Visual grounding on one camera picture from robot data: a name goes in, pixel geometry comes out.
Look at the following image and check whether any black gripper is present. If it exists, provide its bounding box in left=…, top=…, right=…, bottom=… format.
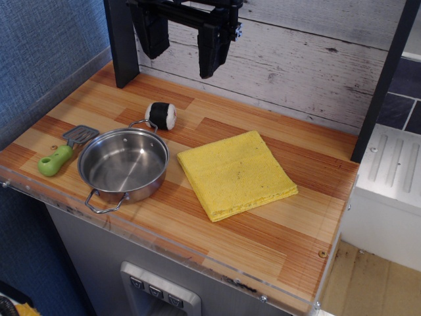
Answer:
left=126, top=1, right=243, bottom=79

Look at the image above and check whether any black white sushi roll toy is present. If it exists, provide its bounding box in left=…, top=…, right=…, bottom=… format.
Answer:
left=145, top=102, right=177, bottom=130

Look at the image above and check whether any stainless steel pan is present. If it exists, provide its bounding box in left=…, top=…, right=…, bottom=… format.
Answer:
left=78, top=119, right=170, bottom=214

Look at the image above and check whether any yellow folded cloth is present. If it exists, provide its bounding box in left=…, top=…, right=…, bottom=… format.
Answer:
left=177, top=130, right=298, bottom=223

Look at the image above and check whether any silver dispenser panel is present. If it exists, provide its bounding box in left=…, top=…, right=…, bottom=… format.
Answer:
left=120, top=261, right=202, bottom=315

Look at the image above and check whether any white ridged appliance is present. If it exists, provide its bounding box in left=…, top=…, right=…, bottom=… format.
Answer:
left=341, top=124, right=420, bottom=270

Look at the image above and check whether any black left frame post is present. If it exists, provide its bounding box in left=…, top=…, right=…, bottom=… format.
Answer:
left=103, top=0, right=139, bottom=88

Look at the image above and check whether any black frame post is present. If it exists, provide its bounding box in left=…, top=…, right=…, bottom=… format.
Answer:
left=103, top=0, right=139, bottom=88
left=351, top=0, right=420, bottom=163

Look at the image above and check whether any green handled grey spatula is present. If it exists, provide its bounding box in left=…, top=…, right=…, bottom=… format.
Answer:
left=37, top=125, right=99, bottom=176

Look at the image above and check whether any black right frame post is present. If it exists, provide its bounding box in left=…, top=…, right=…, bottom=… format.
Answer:
left=351, top=0, right=420, bottom=163

